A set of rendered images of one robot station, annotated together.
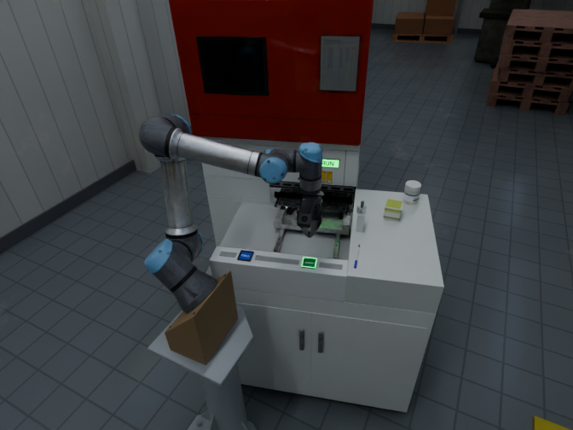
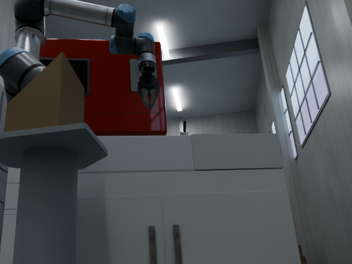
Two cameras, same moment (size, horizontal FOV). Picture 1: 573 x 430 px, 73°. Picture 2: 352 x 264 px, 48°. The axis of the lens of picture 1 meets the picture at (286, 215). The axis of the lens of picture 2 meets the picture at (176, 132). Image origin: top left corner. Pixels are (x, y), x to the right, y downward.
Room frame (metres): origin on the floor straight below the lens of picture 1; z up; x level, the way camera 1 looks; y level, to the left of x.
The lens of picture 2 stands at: (-0.22, 0.38, 0.38)
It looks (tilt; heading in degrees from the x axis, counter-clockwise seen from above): 23 degrees up; 337
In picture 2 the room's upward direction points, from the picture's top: 5 degrees counter-clockwise
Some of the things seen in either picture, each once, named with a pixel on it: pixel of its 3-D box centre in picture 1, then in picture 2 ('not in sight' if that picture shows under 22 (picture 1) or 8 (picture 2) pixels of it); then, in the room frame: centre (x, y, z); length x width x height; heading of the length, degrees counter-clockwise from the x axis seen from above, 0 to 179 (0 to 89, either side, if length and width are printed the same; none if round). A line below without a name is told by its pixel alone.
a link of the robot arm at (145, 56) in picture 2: (309, 182); (145, 62); (1.14, -0.08, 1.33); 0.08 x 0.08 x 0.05
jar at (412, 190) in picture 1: (412, 192); not in sight; (1.54, -0.59, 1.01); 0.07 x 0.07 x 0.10
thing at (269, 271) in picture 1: (278, 272); (119, 157); (1.15, 0.04, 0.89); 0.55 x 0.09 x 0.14; 78
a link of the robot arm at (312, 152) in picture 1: (309, 161); (144, 46); (1.14, -0.08, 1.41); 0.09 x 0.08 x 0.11; 82
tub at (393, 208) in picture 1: (393, 210); not in sight; (1.42, -0.48, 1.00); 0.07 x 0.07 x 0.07; 68
